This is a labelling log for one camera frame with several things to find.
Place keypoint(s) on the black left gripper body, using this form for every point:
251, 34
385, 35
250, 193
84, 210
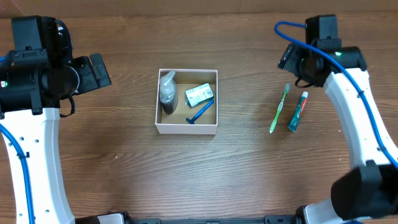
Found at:
79, 78

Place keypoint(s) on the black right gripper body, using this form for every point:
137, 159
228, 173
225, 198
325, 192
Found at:
298, 64

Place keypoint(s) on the clear pump bottle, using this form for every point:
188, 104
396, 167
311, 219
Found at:
168, 92

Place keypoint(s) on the blue disposable razor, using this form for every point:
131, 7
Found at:
192, 120

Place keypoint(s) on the green white soap box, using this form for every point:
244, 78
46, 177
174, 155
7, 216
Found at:
199, 95

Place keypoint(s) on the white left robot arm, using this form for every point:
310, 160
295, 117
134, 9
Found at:
31, 91

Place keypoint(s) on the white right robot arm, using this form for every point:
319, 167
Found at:
369, 189

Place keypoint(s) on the green toothbrush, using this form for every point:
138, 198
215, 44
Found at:
280, 107

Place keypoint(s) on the teal toothpaste tube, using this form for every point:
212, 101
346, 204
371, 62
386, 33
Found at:
298, 111

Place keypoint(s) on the white cardboard box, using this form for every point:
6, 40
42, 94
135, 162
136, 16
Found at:
176, 123

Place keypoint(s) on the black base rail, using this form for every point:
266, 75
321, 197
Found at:
268, 219

